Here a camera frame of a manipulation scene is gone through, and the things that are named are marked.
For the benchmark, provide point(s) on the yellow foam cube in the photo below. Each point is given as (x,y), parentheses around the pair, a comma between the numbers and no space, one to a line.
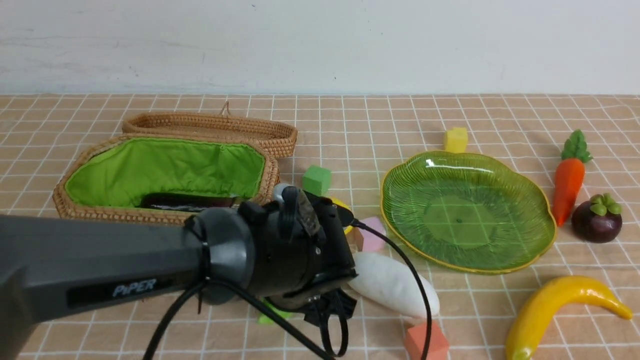
(456,140)

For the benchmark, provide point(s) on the yellow lemon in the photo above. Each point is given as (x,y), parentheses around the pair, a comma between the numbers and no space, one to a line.
(345,215)

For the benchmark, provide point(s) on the white radish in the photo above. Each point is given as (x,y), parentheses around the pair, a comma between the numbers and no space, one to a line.
(389,283)

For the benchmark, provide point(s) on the pink foam cube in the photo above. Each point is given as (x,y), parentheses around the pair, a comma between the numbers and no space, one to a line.
(367,241)

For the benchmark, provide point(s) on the purple eggplant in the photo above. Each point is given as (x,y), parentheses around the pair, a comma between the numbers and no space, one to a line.
(192,203)

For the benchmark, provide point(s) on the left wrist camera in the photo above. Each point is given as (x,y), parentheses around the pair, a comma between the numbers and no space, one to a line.
(296,216)

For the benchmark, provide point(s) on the green glass plate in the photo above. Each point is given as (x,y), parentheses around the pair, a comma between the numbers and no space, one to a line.
(467,212)

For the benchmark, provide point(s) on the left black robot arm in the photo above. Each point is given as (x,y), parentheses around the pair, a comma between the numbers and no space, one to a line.
(54,268)

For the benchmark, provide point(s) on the green foam cube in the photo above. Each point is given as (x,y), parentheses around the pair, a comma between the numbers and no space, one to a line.
(317,180)

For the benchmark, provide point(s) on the dark purple mangosteen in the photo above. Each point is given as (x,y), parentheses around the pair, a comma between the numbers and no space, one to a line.
(597,220)

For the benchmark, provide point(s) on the woven wicker basket green lining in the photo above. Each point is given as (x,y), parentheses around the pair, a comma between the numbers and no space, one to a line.
(108,181)

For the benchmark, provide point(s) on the orange carrot green top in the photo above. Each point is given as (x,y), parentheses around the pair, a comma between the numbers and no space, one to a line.
(569,176)

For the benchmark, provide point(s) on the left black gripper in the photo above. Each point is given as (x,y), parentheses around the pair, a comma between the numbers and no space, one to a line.
(305,275)

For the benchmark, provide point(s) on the yellow banana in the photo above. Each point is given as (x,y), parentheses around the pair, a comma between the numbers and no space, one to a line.
(529,327)

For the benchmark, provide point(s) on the woven wicker basket lid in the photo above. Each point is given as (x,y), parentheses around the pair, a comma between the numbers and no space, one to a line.
(275,137)

